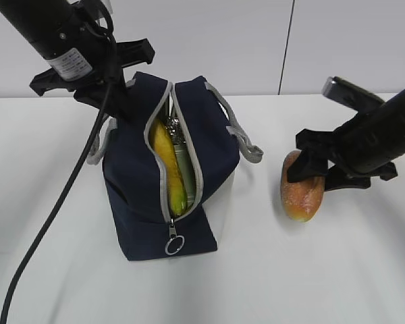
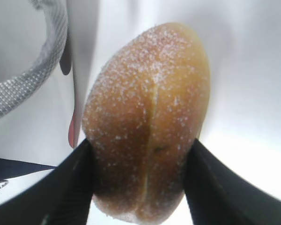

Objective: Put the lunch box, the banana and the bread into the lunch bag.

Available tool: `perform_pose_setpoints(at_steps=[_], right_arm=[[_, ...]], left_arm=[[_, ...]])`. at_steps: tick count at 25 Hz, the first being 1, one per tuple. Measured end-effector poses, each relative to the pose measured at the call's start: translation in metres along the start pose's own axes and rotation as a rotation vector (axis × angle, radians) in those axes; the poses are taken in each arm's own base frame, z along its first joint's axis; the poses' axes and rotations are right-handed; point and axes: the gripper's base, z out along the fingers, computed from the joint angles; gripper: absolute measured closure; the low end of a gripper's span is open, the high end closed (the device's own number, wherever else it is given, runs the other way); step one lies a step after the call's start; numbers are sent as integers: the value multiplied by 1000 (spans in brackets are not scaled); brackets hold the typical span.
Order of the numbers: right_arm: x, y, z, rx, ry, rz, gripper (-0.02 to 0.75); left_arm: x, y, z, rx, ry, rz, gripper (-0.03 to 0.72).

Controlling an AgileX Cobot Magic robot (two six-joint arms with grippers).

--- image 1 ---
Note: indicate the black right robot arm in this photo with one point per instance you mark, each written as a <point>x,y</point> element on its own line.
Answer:
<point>360,149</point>

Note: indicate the yellow banana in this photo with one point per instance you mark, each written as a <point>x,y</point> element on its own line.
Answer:
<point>162,144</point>

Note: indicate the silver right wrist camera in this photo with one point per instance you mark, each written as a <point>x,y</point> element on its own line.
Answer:
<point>350,95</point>

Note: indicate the navy blue lunch bag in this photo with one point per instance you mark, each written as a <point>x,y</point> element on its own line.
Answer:
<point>136,177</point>

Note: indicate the green lidded lunch box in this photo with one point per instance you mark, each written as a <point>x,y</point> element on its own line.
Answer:
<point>182,155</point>

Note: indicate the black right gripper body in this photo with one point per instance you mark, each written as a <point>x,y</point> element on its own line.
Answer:
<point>324,144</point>

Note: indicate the brown bread roll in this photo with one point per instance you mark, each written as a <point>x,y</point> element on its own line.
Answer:
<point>300,200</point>

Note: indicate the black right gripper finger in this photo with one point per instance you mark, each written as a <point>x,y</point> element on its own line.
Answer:
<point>306,166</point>
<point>338,179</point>

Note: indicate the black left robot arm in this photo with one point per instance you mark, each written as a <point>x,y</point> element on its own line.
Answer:
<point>77,41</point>

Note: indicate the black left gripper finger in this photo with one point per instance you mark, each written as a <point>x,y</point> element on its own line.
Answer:
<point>127,103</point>

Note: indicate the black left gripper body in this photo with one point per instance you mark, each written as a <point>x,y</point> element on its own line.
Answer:
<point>92,88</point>

